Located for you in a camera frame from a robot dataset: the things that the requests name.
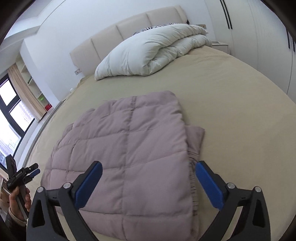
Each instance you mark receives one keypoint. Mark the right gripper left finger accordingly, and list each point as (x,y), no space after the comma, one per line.
(44,223)

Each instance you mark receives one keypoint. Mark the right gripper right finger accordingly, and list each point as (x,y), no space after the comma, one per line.
(253,222)

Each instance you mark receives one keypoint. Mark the mauve padded hooded coat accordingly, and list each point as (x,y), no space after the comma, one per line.
(148,187)

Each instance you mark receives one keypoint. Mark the person's left forearm sleeve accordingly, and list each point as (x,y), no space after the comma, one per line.
(17,226)

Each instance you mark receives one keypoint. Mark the black framed window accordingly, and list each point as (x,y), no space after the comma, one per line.
(15,120)

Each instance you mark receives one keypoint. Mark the red storage box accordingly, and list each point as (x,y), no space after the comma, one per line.
(48,107)

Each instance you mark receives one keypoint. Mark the beige curtain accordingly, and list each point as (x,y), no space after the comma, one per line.
(25,94)

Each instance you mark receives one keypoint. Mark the beige bed sheet mattress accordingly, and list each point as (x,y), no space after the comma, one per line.
(249,125)

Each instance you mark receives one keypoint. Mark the cream upholstered headboard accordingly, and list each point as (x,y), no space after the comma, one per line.
(87,56)

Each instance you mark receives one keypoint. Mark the white bedside table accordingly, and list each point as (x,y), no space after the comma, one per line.
(221,46)

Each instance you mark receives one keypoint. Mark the white folded duvet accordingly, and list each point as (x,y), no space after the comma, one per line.
(147,52)

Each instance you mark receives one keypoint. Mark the zebra print pillow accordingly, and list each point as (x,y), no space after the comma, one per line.
(153,27)

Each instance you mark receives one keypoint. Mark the white wall shelf unit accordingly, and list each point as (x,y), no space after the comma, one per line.
(29,80)

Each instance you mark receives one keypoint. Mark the left wall socket plate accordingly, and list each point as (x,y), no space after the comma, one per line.
(78,71)

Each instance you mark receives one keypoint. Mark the wall socket plate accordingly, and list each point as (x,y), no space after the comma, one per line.
(202,25)
(78,71)

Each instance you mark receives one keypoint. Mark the white wardrobe with black handles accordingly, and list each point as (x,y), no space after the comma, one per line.
(256,36)

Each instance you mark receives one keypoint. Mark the right wall socket plate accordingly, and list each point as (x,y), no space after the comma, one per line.
(202,25)

